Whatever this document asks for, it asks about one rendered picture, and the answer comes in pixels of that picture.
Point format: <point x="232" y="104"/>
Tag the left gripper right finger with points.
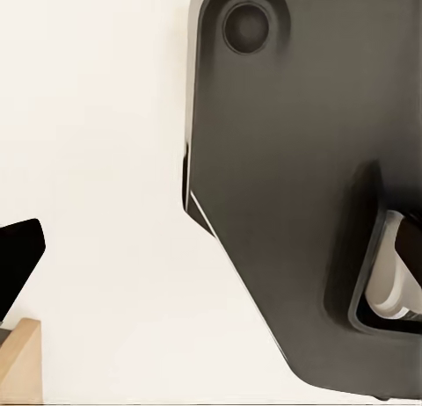
<point x="408" y="245"/>

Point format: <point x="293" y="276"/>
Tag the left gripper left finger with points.
<point x="22" y="245"/>

